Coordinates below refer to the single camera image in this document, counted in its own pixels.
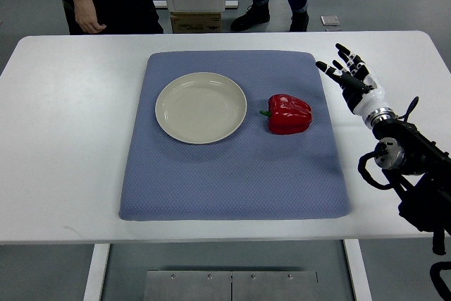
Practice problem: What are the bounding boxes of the red bell pepper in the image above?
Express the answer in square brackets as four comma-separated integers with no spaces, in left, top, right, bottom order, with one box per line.
[259,94,313,135]

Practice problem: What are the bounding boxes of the blue quilted mat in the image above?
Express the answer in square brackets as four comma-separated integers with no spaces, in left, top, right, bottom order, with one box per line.
[119,51,350,221]

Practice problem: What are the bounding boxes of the bare human hand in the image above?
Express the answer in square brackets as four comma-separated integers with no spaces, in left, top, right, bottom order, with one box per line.
[73,0,106,34]

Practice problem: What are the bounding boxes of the left white table leg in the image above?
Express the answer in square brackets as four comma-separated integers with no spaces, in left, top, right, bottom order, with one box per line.
[82,244,110,301]

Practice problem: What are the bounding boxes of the beige round plate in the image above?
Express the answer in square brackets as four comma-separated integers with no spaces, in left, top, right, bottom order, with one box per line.
[155,72,247,145]

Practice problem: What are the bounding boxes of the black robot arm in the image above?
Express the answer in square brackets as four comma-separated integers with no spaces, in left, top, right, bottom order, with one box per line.
[358,98,450,256]

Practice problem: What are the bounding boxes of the grey metal floor plate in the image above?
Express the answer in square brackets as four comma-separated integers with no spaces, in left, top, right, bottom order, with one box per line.
[144,271,321,300]

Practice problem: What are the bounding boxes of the brown cardboard box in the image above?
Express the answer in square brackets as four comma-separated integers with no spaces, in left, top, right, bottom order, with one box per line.
[171,13,222,34]

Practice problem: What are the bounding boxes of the small grey floor plate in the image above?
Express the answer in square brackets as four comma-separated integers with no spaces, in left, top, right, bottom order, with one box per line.
[320,15,342,32]

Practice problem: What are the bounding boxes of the right white table leg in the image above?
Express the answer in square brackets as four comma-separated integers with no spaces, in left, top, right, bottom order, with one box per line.
[343,239,372,301]

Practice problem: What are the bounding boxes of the white table leg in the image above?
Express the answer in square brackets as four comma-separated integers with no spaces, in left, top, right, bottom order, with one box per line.
[343,239,372,301]
[82,244,110,301]

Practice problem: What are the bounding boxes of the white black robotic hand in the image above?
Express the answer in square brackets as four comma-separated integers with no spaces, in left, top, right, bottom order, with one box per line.
[316,43,396,129]

